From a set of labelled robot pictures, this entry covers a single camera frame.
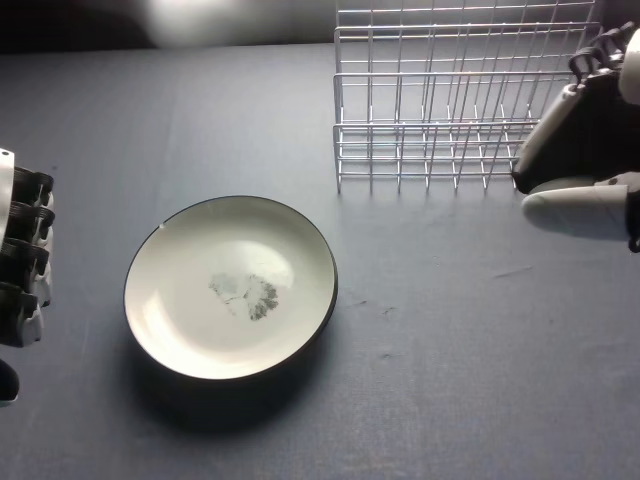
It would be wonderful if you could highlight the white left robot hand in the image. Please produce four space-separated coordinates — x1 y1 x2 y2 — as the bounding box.
0 147 56 407

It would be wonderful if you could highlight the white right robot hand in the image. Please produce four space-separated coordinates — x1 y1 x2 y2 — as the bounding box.
510 22 640 254

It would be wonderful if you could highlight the grey table cloth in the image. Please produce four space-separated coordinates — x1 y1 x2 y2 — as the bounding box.
0 42 640 480

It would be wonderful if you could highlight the silver wire dish rack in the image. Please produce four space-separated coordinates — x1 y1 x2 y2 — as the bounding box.
332 0 606 195

